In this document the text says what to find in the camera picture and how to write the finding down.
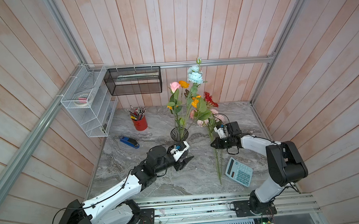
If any small pink carnation stem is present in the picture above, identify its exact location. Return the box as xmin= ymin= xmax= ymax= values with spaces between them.
xmin=190 ymin=108 xmax=225 ymax=185

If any dark ribbed glass vase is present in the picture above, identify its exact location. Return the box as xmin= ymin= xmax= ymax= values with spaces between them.
xmin=170 ymin=127 xmax=189 ymax=142

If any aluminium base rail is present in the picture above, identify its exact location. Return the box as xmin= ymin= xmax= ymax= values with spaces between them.
xmin=69 ymin=186 xmax=323 ymax=224

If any tape roll on shelf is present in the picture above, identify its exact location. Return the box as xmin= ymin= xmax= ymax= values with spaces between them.
xmin=74 ymin=93 xmax=93 ymax=107

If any orange marigold flower stem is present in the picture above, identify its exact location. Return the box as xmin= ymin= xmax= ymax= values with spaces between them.
xmin=167 ymin=81 xmax=199 ymax=128

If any black mesh wall basket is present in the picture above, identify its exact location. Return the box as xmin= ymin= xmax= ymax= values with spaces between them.
xmin=104 ymin=66 xmax=163 ymax=96

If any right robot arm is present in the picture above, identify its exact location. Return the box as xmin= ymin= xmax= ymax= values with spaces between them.
xmin=211 ymin=122 xmax=308 ymax=217

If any small pink rosebud stem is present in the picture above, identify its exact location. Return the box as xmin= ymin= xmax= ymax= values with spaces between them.
xmin=170 ymin=81 xmax=181 ymax=94

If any teal desk calculator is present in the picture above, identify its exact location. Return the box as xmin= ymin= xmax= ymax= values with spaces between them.
xmin=225 ymin=157 xmax=253 ymax=187

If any white wire mesh shelf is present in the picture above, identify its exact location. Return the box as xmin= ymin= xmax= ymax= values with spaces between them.
xmin=61 ymin=64 xmax=117 ymax=138

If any light blue flower stem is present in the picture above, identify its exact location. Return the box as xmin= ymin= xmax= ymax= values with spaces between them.
xmin=187 ymin=57 xmax=206 ymax=88

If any red flower stem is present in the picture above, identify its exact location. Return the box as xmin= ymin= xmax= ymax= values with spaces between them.
xmin=203 ymin=92 xmax=219 ymax=109

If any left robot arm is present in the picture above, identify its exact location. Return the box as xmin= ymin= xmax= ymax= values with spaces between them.
xmin=58 ymin=141 xmax=193 ymax=224

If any blue black stapler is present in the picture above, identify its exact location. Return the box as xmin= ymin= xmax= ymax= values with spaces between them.
xmin=119 ymin=136 xmax=140 ymax=149

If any bundle of pencils and pens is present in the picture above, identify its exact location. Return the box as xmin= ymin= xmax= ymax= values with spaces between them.
xmin=128 ymin=106 xmax=146 ymax=121

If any red metal pencil cup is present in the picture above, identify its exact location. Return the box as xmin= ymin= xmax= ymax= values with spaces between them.
xmin=131 ymin=117 xmax=148 ymax=131

